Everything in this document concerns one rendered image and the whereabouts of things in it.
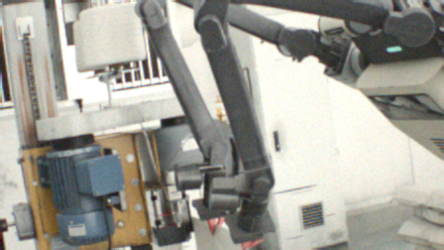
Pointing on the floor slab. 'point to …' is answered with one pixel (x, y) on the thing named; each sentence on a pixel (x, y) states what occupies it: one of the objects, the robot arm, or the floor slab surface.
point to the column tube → (25, 122)
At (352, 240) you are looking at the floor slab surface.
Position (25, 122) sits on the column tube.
